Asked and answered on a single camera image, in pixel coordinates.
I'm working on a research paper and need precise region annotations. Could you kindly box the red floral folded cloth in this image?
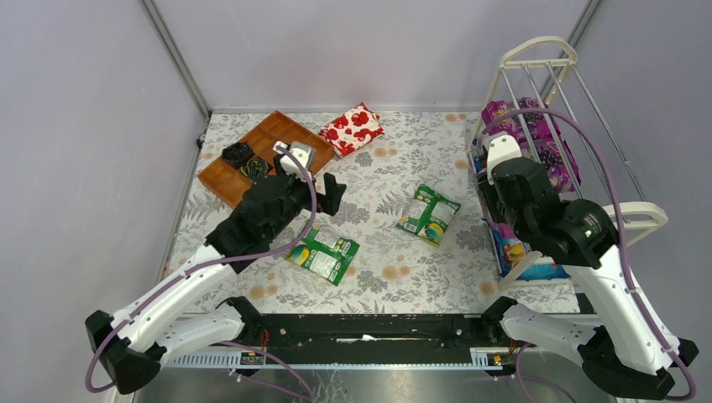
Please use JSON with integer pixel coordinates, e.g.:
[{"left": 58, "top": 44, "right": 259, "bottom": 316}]
[{"left": 317, "top": 102, "right": 385, "bottom": 158}]

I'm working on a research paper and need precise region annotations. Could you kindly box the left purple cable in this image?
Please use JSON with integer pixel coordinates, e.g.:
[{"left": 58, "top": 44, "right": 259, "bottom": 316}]
[{"left": 84, "top": 145, "right": 319, "bottom": 395}]

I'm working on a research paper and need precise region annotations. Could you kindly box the purple candy bag front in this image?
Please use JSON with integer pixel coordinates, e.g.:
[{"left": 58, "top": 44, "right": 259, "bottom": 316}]
[{"left": 533, "top": 139, "right": 581, "bottom": 193}]

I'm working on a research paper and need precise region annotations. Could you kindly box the white metal shelf rack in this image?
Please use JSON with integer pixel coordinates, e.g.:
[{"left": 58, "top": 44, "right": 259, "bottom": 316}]
[{"left": 466, "top": 35, "right": 669, "bottom": 290}]

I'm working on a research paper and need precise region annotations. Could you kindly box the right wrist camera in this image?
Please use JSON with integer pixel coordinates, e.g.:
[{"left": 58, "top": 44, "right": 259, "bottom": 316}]
[{"left": 485, "top": 131, "right": 522, "bottom": 185}]

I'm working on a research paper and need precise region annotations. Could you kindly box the black rolled cloth left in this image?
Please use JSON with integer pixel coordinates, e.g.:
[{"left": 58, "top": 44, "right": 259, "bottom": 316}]
[{"left": 221, "top": 142, "right": 255, "bottom": 170}]

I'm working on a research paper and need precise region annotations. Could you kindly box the green candy bag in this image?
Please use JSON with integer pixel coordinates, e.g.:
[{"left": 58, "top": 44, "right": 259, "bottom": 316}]
[
  {"left": 395, "top": 184, "right": 461, "bottom": 247},
  {"left": 285, "top": 224, "right": 360, "bottom": 285}
]

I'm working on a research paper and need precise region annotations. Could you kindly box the purple cable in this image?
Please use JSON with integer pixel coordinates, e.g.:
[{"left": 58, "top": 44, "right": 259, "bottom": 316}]
[
  {"left": 475, "top": 107, "right": 698, "bottom": 401},
  {"left": 84, "top": 145, "right": 319, "bottom": 395}
]

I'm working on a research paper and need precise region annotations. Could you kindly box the wooden compartment tray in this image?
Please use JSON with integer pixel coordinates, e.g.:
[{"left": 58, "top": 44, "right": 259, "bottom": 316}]
[{"left": 198, "top": 111, "right": 335, "bottom": 208}]

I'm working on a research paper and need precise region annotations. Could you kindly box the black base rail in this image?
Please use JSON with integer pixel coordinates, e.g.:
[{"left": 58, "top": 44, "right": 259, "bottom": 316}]
[{"left": 221, "top": 296, "right": 522, "bottom": 365}]

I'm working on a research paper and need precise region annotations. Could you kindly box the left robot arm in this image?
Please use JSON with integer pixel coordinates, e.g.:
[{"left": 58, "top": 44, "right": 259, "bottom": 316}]
[{"left": 85, "top": 173, "right": 347, "bottom": 395}]

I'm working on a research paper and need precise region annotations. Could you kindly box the black yellow rolled cloth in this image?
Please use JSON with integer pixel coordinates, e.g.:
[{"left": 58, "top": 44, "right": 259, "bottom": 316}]
[{"left": 238, "top": 156, "right": 274, "bottom": 182}]

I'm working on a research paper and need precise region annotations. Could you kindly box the purple candy bag carried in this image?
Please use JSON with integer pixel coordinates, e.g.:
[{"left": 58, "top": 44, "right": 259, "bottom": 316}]
[{"left": 481, "top": 100, "right": 554, "bottom": 145}]

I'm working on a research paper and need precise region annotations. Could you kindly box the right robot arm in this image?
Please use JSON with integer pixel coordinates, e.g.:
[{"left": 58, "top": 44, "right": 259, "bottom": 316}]
[{"left": 479, "top": 157, "right": 699, "bottom": 400}]

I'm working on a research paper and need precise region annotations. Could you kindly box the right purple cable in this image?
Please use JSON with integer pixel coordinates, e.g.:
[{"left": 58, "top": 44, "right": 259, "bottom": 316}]
[{"left": 475, "top": 107, "right": 698, "bottom": 401}]

